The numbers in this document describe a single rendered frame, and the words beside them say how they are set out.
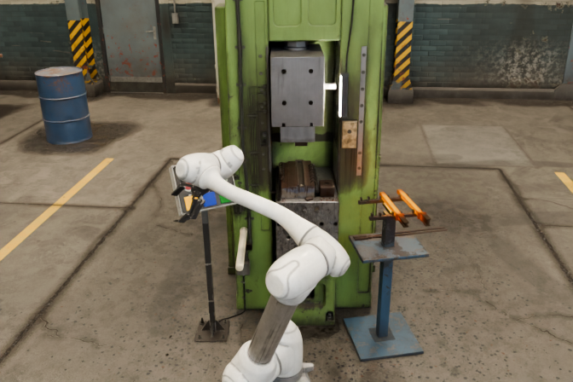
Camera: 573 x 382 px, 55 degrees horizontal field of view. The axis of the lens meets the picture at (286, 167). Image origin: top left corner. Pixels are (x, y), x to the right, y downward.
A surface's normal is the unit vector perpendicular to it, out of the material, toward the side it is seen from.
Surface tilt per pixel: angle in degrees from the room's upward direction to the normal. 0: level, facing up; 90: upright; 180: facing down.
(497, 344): 0
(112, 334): 0
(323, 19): 90
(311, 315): 90
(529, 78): 93
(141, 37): 90
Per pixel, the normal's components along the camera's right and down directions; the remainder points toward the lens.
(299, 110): 0.01, 0.37
